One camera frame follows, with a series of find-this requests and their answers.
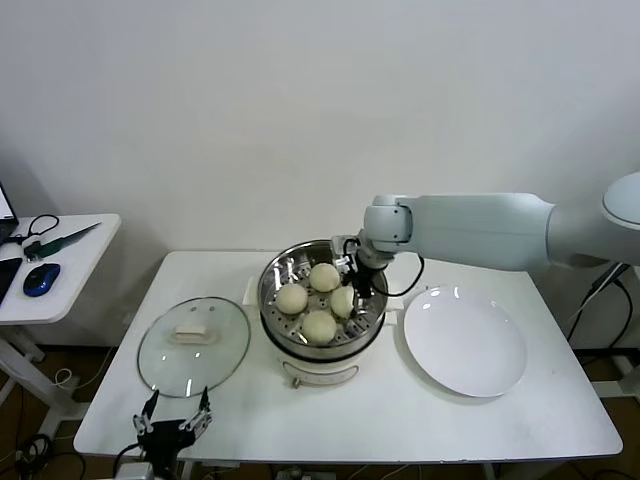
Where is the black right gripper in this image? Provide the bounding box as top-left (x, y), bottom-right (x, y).
top-left (347, 244), bottom-right (391, 322)

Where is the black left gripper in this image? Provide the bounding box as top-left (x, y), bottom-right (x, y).
top-left (132, 385), bottom-right (215, 474)

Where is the white steamed baozi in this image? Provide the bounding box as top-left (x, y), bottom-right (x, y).
top-left (329, 285), bottom-right (357, 320)
top-left (308, 263), bottom-right (340, 293)
top-left (276, 283), bottom-right (309, 315)
top-left (301, 309), bottom-right (338, 346)

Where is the round glass lid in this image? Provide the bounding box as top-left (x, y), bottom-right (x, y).
top-left (136, 296), bottom-right (251, 400)

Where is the steel steamer basket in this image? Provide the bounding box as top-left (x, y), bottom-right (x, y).
top-left (243, 239), bottom-right (404, 359)

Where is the white electric cooker base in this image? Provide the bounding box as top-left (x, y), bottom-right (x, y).
top-left (243, 279), bottom-right (404, 390)

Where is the white round plate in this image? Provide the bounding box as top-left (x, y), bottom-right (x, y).
top-left (402, 284), bottom-right (528, 399)

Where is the white side desk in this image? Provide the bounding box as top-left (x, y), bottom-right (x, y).
top-left (0, 214), bottom-right (123, 436)

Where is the blue computer mouse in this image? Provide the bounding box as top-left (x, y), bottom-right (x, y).
top-left (22, 263), bottom-right (62, 300)

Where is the green pointed strip tool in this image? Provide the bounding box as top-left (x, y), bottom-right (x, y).
top-left (22, 223), bottom-right (103, 262)

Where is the black flat phone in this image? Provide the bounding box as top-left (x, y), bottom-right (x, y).
top-left (0, 257), bottom-right (24, 307)

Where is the open laptop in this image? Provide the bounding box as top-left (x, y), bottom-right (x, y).
top-left (0, 184), bottom-right (20, 246)

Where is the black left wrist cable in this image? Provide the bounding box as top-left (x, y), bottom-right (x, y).
top-left (116, 440), bottom-right (147, 471)

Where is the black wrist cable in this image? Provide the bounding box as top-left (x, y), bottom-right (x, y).
top-left (384, 253), bottom-right (426, 297)
top-left (116, 440), bottom-right (147, 471)

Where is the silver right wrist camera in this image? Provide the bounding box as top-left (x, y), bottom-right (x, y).
top-left (329, 236), bottom-right (359, 275)

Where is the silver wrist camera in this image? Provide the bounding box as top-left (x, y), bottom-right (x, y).
top-left (329, 236), bottom-right (359, 275)
top-left (118, 462), bottom-right (154, 480)

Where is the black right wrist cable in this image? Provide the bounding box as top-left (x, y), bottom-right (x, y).
top-left (384, 253), bottom-right (426, 297)

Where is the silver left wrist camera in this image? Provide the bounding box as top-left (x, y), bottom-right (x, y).
top-left (118, 462), bottom-right (154, 480)

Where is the white floor cable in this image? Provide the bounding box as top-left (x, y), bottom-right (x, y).
top-left (53, 344), bottom-right (116, 390)

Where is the black floor cable bundle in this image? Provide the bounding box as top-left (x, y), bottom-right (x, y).
top-left (0, 433), bottom-right (89, 480)

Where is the black looped cable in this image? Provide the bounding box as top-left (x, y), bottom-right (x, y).
top-left (9, 214), bottom-right (60, 246)

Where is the cable with grey adapter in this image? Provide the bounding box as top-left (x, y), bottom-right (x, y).
top-left (567, 262), bottom-right (635, 351)

